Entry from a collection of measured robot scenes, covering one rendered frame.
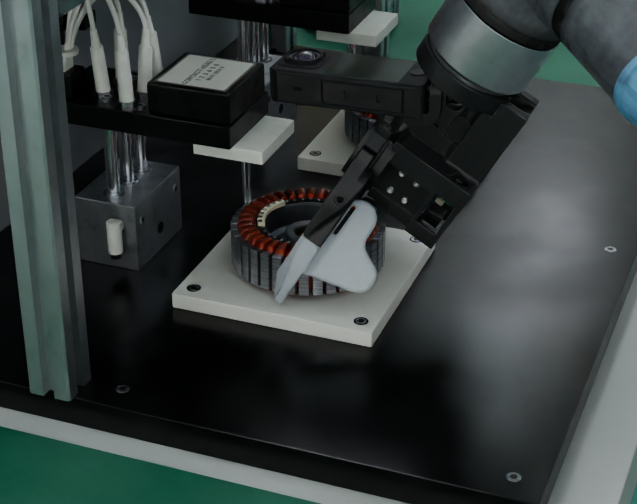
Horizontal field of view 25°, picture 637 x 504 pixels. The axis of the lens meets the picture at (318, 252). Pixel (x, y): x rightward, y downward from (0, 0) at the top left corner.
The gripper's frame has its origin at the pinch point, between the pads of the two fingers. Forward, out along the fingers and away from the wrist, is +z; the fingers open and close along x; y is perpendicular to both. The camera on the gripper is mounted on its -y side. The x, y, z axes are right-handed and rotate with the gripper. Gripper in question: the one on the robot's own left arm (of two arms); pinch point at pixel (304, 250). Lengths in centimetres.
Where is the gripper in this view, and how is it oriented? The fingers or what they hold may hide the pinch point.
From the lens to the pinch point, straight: 106.4
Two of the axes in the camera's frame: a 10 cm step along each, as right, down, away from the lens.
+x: 3.5, -4.5, 8.2
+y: 8.1, 5.9, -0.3
